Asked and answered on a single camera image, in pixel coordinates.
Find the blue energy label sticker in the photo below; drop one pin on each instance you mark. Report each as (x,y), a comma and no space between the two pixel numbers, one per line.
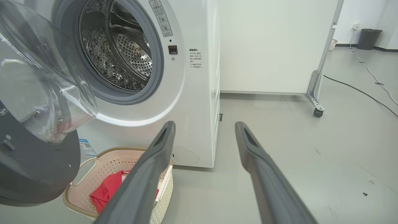
(87,147)

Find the dark washing machine door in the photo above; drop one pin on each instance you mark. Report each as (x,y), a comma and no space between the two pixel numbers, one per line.
(37,161)

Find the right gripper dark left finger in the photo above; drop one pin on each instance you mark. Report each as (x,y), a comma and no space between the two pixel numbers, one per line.
(140,186)

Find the dark grey trash bin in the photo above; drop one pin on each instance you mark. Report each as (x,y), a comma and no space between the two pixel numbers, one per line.
(369,39)

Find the plain red garment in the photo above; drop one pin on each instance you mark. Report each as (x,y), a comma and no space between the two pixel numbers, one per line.
(105,191)

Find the grey metal caster leg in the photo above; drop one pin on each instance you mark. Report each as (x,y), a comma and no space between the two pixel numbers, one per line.
(315,90)

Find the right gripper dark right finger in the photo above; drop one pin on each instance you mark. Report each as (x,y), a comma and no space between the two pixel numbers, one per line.
(270,186)

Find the white front-load washing machine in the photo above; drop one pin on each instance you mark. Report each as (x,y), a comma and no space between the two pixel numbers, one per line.
(192,93)

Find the cream perforated laundry basket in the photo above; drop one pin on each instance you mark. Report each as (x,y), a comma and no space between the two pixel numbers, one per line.
(93,168)

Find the red and white garment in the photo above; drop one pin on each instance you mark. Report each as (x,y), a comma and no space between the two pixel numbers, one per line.
(125,172)

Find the white partition panel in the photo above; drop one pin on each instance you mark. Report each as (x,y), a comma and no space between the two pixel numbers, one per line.
(270,46)

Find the small wicker basket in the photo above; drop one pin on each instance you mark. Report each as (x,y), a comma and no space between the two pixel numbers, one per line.
(333,45)

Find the grey warning label sticker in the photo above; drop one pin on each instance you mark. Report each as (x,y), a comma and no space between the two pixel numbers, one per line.
(161,18)

